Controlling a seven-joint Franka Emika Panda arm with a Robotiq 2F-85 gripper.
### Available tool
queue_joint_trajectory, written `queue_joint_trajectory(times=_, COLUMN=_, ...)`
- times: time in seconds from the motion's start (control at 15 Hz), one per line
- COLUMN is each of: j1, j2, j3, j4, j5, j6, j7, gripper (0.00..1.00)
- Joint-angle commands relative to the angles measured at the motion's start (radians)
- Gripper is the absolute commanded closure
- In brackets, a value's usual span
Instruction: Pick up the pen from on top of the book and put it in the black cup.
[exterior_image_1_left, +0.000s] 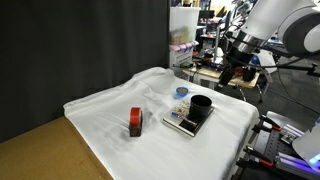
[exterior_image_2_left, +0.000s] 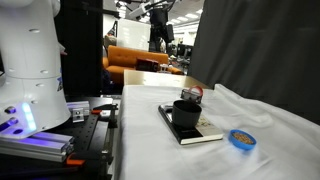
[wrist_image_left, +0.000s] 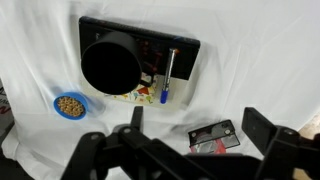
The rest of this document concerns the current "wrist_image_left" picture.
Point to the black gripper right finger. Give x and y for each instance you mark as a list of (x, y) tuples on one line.
[(286, 153)]

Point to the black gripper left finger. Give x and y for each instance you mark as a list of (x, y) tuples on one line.
[(110, 156)]

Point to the silver pen with blue cap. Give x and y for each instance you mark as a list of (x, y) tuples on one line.
[(168, 73)]

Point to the black cup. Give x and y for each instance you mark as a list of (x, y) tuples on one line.
[(110, 63)]

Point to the black book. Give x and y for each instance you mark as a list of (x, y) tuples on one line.
[(181, 56)]

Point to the blue bowl of cereal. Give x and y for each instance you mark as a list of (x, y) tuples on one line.
[(70, 106)]

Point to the red tape in black dispenser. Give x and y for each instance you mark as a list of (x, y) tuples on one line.
[(213, 136)]

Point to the white cloth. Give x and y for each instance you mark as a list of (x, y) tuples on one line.
[(250, 50)]

